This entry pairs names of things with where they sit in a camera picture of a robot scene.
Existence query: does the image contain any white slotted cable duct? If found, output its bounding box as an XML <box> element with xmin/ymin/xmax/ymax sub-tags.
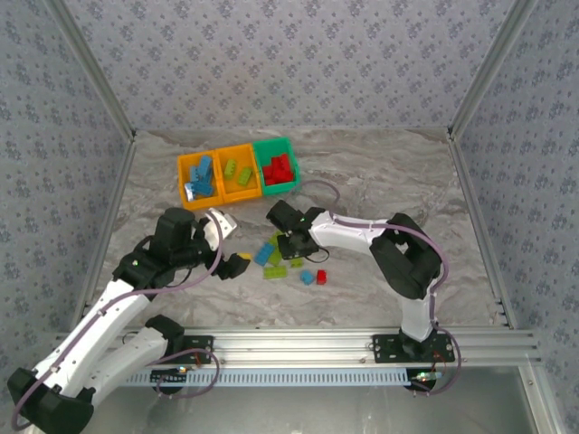
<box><xmin>121</xmin><ymin>367</ymin><xmax>411</xmax><ymax>389</ymax></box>

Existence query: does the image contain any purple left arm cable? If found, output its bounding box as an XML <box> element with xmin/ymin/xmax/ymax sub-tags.
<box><xmin>9</xmin><ymin>208</ymin><xmax>222</xmax><ymax>430</ymax></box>

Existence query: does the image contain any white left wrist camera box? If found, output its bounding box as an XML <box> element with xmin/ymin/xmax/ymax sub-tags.
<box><xmin>201</xmin><ymin>207</ymin><xmax>239</xmax><ymax>250</ymax></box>

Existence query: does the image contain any black controller board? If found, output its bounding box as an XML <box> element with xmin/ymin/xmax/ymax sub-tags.
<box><xmin>150</xmin><ymin>366</ymin><xmax>189</xmax><ymax>395</ymax></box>
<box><xmin>408</xmin><ymin>368</ymin><xmax>442</xmax><ymax>395</ymax></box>

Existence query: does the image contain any green plastic bin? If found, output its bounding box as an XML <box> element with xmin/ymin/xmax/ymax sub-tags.
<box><xmin>252</xmin><ymin>137</ymin><xmax>302</xmax><ymax>198</ymax></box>

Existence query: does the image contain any grey metal shelf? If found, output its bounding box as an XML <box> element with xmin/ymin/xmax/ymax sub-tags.
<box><xmin>90</xmin><ymin>366</ymin><xmax>544</xmax><ymax>434</ymax></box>

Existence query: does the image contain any aluminium frame leg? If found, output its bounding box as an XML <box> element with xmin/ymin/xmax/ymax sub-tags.
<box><xmin>517</xmin><ymin>364</ymin><xmax>565</xmax><ymax>434</ymax></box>

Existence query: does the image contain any aluminium frame post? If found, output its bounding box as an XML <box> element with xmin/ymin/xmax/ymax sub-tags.
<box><xmin>43</xmin><ymin>0</ymin><xmax>138</xmax><ymax>142</ymax></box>
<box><xmin>446</xmin><ymin>0</ymin><xmax>540</xmax><ymax>142</ymax></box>

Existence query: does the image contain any aluminium mounting rail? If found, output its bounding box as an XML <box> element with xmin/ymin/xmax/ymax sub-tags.
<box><xmin>48</xmin><ymin>326</ymin><xmax>543</xmax><ymax>368</ymax></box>

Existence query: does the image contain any orange plastic bin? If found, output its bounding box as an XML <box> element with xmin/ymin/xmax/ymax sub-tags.
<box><xmin>176</xmin><ymin>151</ymin><xmax>226</xmax><ymax>212</ymax></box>
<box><xmin>214</xmin><ymin>143</ymin><xmax>264</xmax><ymax>204</ymax></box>

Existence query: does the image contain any aluminium side rail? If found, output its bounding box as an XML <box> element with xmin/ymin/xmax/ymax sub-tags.
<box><xmin>446</xmin><ymin>129</ymin><xmax>517</xmax><ymax>330</ymax></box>
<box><xmin>71</xmin><ymin>134</ymin><xmax>138</xmax><ymax>332</ymax></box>

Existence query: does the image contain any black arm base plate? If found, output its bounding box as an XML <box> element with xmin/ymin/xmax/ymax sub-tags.
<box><xmin>166</xmin><ymin>335</ymin><xmax>215</xmax><ymax>365</ymax></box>
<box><xmin>371</xmin><ymin>333</ymin><xmax>456</xmax><ymax>363</ymax></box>

